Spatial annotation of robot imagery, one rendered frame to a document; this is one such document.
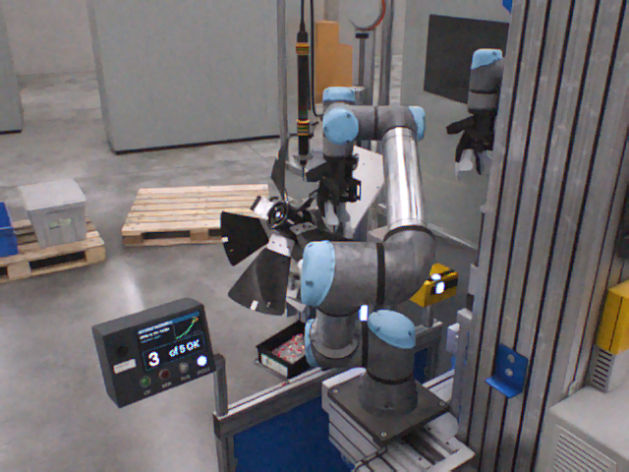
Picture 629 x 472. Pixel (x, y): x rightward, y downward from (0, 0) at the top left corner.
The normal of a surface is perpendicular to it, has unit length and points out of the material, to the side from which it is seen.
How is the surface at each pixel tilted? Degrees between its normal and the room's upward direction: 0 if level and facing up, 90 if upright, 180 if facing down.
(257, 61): 90
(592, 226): 90
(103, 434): 0
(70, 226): 95
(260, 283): 50
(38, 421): 0
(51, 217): 95
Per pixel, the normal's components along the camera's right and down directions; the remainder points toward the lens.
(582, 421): 0.00, -0.91
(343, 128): -0.02, 0.41
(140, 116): 0.39, 0.38
